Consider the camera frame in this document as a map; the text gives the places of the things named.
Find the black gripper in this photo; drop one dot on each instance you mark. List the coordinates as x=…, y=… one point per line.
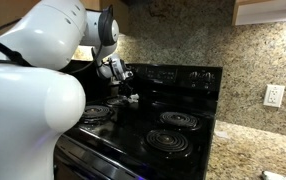
x=125, y=88

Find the white napkin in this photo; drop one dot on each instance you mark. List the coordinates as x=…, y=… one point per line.
x=134, y=98

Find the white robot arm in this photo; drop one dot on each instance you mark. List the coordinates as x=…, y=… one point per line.
x=39, y=100

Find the black electric stove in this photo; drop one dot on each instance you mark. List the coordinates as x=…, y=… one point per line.
x=166, y=135

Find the white upper cabinet right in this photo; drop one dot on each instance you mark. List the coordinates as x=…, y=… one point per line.
x=247, y=12

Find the white towel on counter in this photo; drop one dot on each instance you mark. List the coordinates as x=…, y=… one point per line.
x=267, y=175

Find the white wall outlet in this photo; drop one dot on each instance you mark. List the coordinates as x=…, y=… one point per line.
x=273, y=95

